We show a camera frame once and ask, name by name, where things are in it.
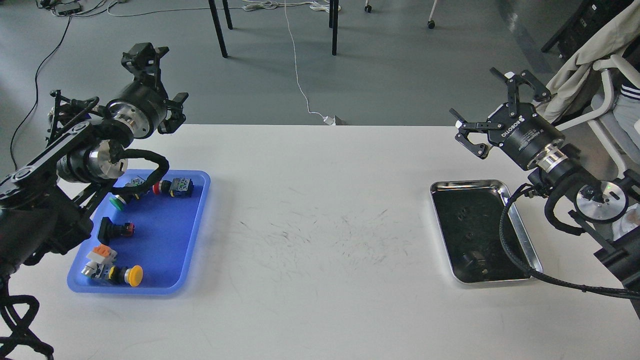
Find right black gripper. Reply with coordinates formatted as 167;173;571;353
448;67;568;171

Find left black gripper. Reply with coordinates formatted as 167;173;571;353
106;42;189;139

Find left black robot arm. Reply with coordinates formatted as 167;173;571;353
0;42;189;360

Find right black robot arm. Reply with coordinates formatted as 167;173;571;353
450;68;640;312

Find silver metal tray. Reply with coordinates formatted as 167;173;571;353
429;179;543;288

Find blue plastic tray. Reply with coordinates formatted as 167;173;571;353
67;170;211;296

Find red push button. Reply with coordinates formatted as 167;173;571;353
151;177;195;198

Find green push button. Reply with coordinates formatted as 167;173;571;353
109;176;149;211

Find beige jacket on chair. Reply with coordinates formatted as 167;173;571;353
536;0;640;123

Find black square push button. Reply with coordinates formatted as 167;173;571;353
97;216;135;246

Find yellow push button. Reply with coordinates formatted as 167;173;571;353
80;264;144;287

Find black table legs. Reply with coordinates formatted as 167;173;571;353
207;0;340;59

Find black floor cable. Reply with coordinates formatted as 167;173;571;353
10;0;121;171

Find orange white switch block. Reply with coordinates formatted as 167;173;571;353
86;243;118;265

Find white floor cable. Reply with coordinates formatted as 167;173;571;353
240;0;346;126

